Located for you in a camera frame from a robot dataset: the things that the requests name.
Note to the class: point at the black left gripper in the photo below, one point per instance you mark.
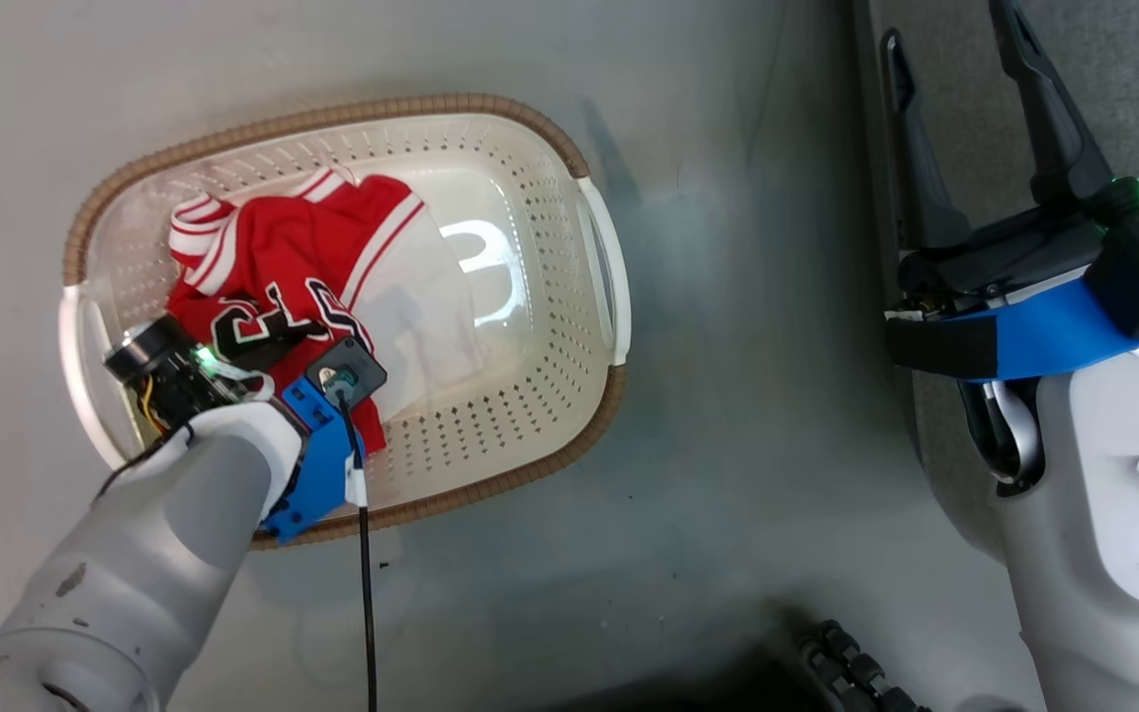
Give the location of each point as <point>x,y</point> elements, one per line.
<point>174,376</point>

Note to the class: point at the red and white jersey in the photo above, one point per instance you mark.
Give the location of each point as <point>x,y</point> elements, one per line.
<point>283,247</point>

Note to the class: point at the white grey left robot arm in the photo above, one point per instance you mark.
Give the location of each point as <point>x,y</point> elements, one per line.
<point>125,564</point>

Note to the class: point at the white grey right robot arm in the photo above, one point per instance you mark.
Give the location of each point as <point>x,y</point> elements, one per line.
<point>1113,534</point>

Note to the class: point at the cream perforated laundry basket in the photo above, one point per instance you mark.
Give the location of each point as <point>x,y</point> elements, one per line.
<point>540,326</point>

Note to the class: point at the blue left camera bracket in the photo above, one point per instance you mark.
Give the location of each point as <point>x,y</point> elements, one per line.
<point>317,465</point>

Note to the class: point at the blue camera bracket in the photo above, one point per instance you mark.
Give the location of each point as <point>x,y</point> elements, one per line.
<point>317,465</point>
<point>1054,336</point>

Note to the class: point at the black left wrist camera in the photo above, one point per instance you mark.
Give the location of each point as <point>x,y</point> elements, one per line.
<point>347,368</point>

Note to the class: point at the blue right camera bracket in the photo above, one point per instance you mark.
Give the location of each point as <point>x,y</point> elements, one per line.
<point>1054,336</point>

